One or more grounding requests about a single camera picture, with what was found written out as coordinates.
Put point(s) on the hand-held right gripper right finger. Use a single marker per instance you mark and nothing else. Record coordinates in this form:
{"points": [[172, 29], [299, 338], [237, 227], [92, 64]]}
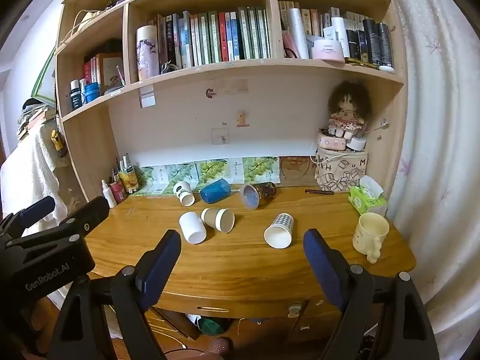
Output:
{"points": [[323, 270]]}

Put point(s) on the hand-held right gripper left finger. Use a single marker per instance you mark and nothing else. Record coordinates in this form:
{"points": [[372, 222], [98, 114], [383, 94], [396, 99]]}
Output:
{"points": [[160, 268]]}

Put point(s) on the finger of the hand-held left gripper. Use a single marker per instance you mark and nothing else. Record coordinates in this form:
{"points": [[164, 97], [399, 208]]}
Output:
{"points": [[88, 213], [35, 209]]}

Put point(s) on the plain white cup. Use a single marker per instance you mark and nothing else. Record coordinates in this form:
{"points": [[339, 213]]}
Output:
{"points": [[192, 228]]}

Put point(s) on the checkered paper cup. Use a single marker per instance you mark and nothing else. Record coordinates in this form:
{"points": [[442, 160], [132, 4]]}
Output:
{"points": [[279, 230]]}

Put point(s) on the brown paper cup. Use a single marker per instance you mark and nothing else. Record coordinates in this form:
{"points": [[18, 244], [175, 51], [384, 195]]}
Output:
{"points": [[218, 219]]}

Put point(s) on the white paper cup green print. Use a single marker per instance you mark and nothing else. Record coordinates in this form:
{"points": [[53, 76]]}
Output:
{"points": [[184, 194]]}

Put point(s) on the blue plastic cup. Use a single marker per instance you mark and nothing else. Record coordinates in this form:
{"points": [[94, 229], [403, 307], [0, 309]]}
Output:
{"points": [[214, 190]]}

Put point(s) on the dark patterned cup purple inside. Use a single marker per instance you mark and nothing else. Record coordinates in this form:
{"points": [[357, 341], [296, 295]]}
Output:
{"points": [[259, 194]]}

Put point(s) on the white spray bottle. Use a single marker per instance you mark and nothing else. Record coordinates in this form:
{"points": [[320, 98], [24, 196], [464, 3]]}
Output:
{"points": [[108, 194]]}

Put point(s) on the red spray bottle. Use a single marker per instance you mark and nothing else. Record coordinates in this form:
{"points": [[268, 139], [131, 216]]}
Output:
{"points": [[117, 190]]}

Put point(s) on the pile of clothes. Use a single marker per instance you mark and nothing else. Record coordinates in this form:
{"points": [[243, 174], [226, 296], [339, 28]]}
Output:
{"points": [[32, 165]]}

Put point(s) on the white drawer lock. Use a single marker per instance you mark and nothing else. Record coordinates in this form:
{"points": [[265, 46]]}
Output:
{"points": [[294, 309]]}

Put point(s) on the cream ceramic mug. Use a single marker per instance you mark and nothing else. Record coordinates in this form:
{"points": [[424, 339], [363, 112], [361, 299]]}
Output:
{"points": [[369, 235]]}

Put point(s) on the dark pen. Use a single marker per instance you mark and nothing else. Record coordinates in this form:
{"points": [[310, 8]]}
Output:
{"points": [[319, 192]]}

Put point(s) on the green tissue pack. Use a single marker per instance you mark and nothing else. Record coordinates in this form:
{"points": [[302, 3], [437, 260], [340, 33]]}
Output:
{"points": [[366, 198]]}

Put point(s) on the patterned gift bag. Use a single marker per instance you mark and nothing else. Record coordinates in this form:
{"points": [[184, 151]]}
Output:
{"points": [[340, 172]]}

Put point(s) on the strip of leaf print cards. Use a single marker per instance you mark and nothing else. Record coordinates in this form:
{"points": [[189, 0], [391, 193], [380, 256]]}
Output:
{"points": [[210, 172]]}

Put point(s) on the dark bottle white cap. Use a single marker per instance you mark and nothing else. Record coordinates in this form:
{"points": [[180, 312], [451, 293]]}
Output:
{"points": [[76, 96]]}

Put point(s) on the blue lidded jar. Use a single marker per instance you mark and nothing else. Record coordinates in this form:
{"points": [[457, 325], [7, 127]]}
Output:
{"points": [[92, 93]]}

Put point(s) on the pink small device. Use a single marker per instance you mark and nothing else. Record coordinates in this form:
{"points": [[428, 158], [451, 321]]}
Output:
{"points": [[331, 143]]}

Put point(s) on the white round gadget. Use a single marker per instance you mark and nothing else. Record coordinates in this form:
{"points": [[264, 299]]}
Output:
{"points": [[356, 143]]}

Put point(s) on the green framed picture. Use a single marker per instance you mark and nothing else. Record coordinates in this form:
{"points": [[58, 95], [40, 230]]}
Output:
{"points": [[45, 78]]}

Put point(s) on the curly haired rag doll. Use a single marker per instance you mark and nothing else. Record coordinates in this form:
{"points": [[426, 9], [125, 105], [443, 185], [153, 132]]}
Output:
{"points": [[347, 109]]}

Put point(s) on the white printed thermos flask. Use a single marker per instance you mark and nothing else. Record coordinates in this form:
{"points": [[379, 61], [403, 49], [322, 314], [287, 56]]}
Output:
{"points": [[147, 53]]}

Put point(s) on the pale floral curtain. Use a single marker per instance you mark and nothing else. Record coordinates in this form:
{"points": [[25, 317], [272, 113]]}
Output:
{"points": [[438, 138]]}

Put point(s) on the wooden bookshelf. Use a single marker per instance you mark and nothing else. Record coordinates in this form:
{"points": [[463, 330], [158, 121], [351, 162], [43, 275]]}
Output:
{"points": [[270, 70]]}

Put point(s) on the row of books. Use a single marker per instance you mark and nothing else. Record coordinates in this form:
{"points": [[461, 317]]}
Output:
{"points": [[217, 37]]}

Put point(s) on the pink cream jar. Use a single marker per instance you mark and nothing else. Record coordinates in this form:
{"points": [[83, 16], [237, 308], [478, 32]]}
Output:
{"points": [[329, 50]]}

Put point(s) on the group of black cosmetic tubes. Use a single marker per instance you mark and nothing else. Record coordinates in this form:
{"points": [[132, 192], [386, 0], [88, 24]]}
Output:
{"points": [[377, 43]]}

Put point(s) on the white cosmetic tube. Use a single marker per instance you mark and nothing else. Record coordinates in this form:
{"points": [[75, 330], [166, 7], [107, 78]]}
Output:
{"points": [[339, 30]]}

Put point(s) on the clear wall hook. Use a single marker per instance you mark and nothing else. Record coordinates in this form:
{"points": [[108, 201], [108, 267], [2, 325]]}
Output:
{"points": [[219, 136]]}

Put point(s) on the cartoon wall sticker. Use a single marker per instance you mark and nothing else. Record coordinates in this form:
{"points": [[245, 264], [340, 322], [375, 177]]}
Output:
{"points": [[243, 119]]}

